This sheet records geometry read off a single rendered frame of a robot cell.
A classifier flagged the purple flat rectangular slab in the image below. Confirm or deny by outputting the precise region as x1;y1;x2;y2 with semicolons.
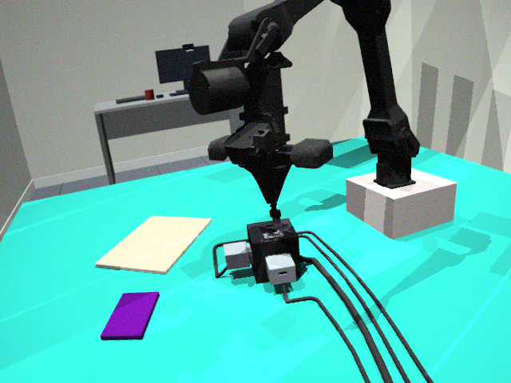
100;291;160;341

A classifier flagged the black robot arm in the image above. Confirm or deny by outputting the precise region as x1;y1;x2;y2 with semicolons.
188;0;421;189

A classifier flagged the beige flat rectangular board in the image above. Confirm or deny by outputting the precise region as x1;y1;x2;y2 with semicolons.
95;216;212;274

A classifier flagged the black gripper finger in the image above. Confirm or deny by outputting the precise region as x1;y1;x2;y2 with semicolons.
264;162;293;205
238;157;271;204

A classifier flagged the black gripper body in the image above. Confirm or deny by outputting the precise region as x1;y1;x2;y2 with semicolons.
208;101;333;169

